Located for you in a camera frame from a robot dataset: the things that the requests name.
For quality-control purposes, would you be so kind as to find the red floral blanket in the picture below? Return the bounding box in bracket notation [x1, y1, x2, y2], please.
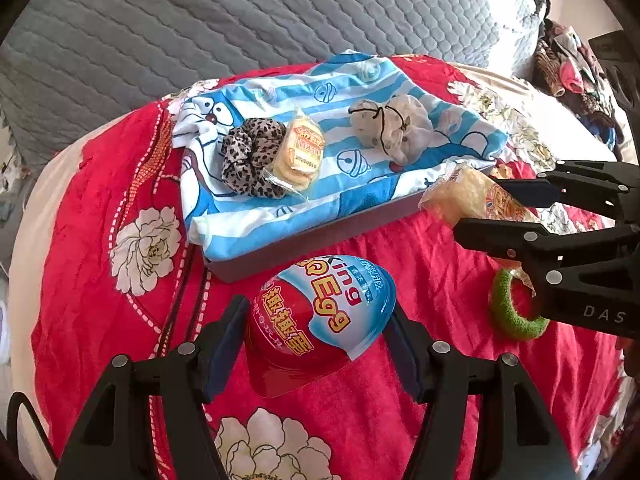
[10, 55, 636, 480]

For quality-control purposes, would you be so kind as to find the blue striped cartoon towel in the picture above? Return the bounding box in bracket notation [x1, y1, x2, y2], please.
[172, 51, 508, 263]

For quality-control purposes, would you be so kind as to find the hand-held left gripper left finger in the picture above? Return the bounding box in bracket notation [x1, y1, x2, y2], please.
[54, 294, 251, 480]

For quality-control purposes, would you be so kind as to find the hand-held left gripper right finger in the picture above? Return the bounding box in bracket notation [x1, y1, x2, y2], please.
[382, 305, 578, 480]

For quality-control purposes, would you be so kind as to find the green fuzzy hair tie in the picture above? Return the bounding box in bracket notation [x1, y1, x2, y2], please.
[488, 267, 550, 341]

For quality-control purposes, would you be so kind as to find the black cable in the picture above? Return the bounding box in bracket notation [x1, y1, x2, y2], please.
[5, 390, 61, 471]

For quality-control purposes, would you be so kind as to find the grey quilted cover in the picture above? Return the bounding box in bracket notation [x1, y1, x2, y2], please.
[0, 0, 546, 171]

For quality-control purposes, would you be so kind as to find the maroon box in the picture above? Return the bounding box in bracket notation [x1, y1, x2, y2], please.
[202, 157, 501, 283]

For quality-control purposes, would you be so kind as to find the cream dotted scrunchie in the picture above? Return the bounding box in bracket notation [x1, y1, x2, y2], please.
[348, 94, 433, 166]

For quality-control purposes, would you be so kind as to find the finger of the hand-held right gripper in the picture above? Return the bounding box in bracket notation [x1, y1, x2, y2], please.
[494, 160, 640, 219]
[452, 217, 640, 287]

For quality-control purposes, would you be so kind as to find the dark furniture piece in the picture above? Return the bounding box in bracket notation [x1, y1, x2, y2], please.
[590, 30, 640, 161]

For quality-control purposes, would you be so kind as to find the leopard print scrunchie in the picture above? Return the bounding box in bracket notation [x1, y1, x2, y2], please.
[221, 118, 288, 198]

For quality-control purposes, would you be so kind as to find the pile of clothes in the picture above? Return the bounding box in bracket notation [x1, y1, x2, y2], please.
[530, 17, 621, 146]

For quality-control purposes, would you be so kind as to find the small rice cracker packet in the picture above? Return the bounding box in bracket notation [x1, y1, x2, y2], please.
[262, 107, 326, 203]

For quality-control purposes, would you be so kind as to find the large rice cracker packet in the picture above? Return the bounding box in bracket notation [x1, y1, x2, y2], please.
[419, 162, 543, 233]

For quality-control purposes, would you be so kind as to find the red blue toy egg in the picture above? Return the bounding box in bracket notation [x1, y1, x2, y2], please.
[244, 254, 397, 400]

